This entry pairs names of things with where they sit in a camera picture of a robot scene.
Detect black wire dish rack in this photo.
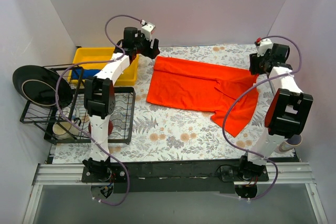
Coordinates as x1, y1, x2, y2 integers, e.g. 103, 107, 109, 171
19, 67, 135, 144

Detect red bowl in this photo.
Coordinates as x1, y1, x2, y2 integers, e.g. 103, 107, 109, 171
88, 121, 113, 135

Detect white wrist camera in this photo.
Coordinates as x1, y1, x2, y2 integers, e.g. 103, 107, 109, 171
140, 19, 156, 41
255, 38, 273, 57

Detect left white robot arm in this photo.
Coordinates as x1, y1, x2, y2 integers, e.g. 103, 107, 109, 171
83, 23, 160, 182

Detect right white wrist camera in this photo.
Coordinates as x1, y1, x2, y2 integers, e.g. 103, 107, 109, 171
255, 38, 273, 57

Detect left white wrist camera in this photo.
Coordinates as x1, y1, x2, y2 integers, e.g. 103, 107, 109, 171
140, 19, 156, 41

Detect cream cup in rack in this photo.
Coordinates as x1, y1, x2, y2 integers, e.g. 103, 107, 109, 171
52, 108, 81, 139

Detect yellow plastic bin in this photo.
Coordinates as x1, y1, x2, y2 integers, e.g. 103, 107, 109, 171
72, 47, 140, 86

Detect blue rolled t shirt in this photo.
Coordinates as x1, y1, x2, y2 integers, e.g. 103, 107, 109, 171
71, 69, 100, 80

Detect aluminium frame rail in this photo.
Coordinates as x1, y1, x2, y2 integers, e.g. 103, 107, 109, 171
33, 162, 316, 186

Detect purple ceramic mug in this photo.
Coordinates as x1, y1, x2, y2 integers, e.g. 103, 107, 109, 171
277, 135, 302, 153

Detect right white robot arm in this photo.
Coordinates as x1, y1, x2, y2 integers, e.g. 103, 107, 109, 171
237, 38, 313, 181

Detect orange t shirt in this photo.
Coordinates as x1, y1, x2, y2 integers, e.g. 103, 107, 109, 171
146, 56, 259, 137

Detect floral table mat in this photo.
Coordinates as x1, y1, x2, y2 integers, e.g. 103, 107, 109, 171
52, 44, 273, 164

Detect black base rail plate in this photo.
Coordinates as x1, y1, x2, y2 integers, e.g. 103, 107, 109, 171
81, 159, 269, 194

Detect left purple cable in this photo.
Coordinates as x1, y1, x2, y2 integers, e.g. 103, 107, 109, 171
55, 15, 146, 206

